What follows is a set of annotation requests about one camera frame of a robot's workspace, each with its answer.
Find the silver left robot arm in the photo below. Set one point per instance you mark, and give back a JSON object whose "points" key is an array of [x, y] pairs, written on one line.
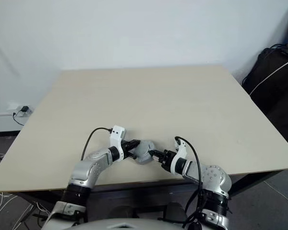
{"points": [[91, 167]]}

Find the black plug adapter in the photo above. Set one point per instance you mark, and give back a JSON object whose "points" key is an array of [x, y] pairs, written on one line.
{"points": [[24, 109]]}

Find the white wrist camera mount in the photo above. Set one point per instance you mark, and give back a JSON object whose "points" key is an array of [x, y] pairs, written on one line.
{"points": [[116, 134], [181, 153]]}

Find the black bag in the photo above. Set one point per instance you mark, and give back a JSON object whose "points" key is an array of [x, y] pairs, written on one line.
{"points": [[273, 91]]}

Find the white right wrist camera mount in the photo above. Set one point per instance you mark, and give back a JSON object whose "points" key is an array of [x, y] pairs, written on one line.
{"points": [[181, 153]]}

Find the black table frame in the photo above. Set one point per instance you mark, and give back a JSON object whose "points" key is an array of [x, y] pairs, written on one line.
{"points": [[254, 178]]}

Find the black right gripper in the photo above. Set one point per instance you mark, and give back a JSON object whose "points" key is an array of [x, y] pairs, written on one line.
{"points": [[168, 159]]}

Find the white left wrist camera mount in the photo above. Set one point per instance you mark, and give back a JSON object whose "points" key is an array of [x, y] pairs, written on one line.
{"points": [[116, 134]]}

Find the white wall conduit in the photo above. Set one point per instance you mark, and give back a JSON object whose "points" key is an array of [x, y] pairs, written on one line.
{"points": [[2, 114]]}

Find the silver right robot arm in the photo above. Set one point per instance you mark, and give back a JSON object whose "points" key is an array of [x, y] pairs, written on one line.
{"points": [[213, 177]]}

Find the silver robot torso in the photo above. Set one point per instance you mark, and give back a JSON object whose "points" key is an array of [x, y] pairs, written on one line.
{"points": [[139, 225]]}

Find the grey motor housing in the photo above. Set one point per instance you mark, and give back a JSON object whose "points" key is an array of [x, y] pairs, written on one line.
{"points": [[145, 151]]}

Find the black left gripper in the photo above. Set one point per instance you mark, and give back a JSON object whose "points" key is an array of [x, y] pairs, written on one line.
{"points": [[127, 148]]}

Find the beige wooden table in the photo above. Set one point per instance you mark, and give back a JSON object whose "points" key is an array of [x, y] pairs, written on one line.
{"points": [[146, 100]]}

